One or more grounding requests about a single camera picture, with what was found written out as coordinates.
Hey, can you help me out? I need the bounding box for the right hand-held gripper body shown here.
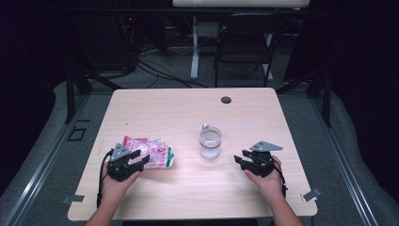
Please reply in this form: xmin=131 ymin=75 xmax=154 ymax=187
xmin=248 ymin=140 xmax=283 ymax=178

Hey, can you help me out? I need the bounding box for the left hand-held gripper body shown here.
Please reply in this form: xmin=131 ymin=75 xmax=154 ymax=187
xmin=107 ymin=143 xmax=145 ymax=183

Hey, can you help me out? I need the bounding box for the pink plastic snack bag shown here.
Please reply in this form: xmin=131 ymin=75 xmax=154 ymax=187
xmin=121 ymin=135 xmax=176 ymax=170

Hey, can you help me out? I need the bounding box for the clear glass jar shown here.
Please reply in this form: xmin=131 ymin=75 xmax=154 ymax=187
xmin=199 ymin=122 xmax=223 ymax=148
xmin=199 ymin=131 xmax=223 ymax=160

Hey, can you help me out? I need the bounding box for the person's right hand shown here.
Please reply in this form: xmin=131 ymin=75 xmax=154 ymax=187
xmin=244 ymin=155 xmax=285 ymax=202

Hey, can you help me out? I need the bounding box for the person's left hand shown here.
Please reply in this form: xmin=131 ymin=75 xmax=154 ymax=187
xmin=102 ymin=172 xmax=140 ymax=203

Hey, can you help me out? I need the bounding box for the grey and white tape strip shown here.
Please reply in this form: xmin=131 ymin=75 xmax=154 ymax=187
xmin=300 ymin=187 xmax=323 ymax=202

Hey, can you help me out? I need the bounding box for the black metal stand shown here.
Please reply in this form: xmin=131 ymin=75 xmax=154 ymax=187
xmin=276 ymin=67 xmax=333 ymax=128
xmin=65 ymin=67 xmax=121 ymax=124

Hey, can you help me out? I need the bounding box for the white desk leg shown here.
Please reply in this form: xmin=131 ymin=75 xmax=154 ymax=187
xmin=190 ymin=16 xmax=200 ymax=80

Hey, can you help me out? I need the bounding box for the dark equipment with red light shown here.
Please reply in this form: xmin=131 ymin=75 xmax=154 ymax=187
xmin=119 ymin=13 xmax=140 ymax=74

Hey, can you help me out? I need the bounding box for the left hand-held gripper black cable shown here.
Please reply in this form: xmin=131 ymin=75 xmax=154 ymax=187
xmin=96 ymin=150 xmax=114 ymax=209

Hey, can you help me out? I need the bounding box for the hand-held gripper black cable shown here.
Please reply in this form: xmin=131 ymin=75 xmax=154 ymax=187
xmin=272 ymin=158 xmax=288 ymax=199
xmin=96 ymin=150 xmax=114 ymax=209

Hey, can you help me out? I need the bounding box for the right hand-held gripper black cable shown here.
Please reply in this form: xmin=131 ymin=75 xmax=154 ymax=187
xmin=272 ymin=158 xmax=288 ymax=199

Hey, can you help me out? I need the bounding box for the black floor cable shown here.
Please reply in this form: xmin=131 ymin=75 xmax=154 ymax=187
xmin=136 ymin=60 xmax=209 ymax=89
xmin=137 ymin=59 xmax=164 ymax=89

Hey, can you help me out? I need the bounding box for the aluminium floor rail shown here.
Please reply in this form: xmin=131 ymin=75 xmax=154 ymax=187
xmin=309 ymin=93 xmax=379 ymax=226
xmin=3 ymin=93 xmax=90 ymax=226

